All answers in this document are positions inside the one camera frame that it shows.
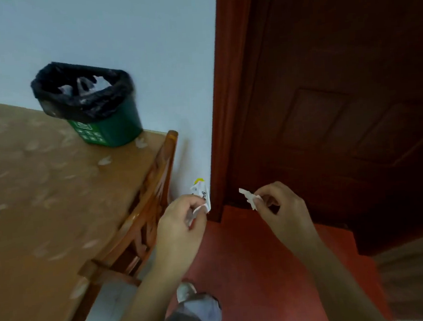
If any person's right hand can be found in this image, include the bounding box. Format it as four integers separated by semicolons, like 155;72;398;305
252;178;322;252

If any person's left hand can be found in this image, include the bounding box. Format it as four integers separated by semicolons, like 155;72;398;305
152;193;213;277

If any white torn wrapper piece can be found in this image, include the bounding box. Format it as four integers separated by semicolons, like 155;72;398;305
238;186;264;212

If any white printed packet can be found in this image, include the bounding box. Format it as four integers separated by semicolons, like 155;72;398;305
183;177;213;227

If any person's right forearm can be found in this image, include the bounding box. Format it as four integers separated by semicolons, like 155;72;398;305
294;226;390;321

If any person's left forearm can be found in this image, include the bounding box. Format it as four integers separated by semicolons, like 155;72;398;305
99;264;196;321

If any brown wooden chair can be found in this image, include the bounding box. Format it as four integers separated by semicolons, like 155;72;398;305
41;129;194;321

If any person's white shoe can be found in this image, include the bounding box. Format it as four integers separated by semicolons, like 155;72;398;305
175;281;198;304

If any person's grey trouser leg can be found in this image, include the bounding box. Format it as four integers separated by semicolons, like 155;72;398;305
159;291;224;321

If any green trash bin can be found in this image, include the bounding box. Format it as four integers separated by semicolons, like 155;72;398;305
64;94;145;151

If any dark red wooden door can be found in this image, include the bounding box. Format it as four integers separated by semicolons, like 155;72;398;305
211;0;423;268

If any black trash bag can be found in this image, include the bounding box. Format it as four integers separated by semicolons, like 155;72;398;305
29;55;137;128

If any white plastic trash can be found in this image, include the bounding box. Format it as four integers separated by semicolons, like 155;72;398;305
58;74;113;98

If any red wooden door frame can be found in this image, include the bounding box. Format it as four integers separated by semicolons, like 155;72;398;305
191;0;274;223

